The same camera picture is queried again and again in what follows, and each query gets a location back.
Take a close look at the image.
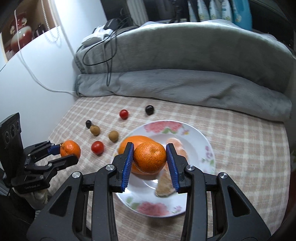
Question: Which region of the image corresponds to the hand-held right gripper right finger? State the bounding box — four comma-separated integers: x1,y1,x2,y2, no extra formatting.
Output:
166,143,271,241

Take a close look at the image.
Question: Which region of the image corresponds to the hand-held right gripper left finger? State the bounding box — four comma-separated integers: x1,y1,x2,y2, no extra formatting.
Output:
26,142,135,241

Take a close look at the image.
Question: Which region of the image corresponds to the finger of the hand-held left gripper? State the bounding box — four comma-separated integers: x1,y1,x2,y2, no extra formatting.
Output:
24,141,62,163
24,154,79,178

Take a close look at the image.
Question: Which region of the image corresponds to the small mandarin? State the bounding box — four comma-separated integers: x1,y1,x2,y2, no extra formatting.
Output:
60,140,81,160
134,142,167,175

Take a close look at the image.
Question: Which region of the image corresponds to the large orange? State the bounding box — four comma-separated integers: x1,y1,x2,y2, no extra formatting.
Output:
118,136,158,175

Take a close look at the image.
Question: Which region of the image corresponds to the peeled tangerine with peel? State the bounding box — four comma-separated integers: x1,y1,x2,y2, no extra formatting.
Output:
155,162,177,198

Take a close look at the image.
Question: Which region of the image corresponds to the white floral plate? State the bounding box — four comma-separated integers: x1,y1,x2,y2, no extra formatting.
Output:
113,120,216,217

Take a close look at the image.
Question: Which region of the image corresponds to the person's left hand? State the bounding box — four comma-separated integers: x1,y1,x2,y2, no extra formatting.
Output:
24,189,49,210

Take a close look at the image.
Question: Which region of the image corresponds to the white cabinet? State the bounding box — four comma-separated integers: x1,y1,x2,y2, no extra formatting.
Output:
0,25,78,149

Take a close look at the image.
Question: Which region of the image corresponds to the pink plaid bed sheet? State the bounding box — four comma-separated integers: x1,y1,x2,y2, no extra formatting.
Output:
35,95,292,241

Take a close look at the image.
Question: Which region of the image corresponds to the grey fleece blanket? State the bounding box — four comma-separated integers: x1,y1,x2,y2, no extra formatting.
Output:
73,20,293,122

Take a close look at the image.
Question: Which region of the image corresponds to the red and white vase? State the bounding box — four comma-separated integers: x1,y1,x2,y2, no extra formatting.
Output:
9,20,33,52

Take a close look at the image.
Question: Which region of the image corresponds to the grey fabric pouch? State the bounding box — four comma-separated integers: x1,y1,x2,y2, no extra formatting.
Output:
81,35,100,45

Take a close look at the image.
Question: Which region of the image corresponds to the white power adapter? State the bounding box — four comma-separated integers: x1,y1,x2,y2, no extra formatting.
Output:
92,27,111,39

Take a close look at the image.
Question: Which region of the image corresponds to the black power adapter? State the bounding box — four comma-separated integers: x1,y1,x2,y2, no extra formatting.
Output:
103,19,121,30

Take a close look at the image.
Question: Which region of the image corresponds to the black tripod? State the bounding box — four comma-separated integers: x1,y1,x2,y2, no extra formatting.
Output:
170,0,185,24

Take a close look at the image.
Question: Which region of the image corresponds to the blue detergent bottle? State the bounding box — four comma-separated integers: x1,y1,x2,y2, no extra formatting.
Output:
232,0,253,30

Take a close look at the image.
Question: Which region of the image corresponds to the white cable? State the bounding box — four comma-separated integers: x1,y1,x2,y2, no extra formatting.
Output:
14,9,78,94

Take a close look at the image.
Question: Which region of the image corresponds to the black cable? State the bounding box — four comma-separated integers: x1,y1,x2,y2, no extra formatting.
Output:
82,16,139,87

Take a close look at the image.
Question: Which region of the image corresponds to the grey-white thin cable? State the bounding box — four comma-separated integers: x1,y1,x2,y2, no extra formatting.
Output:
102,35,110,70

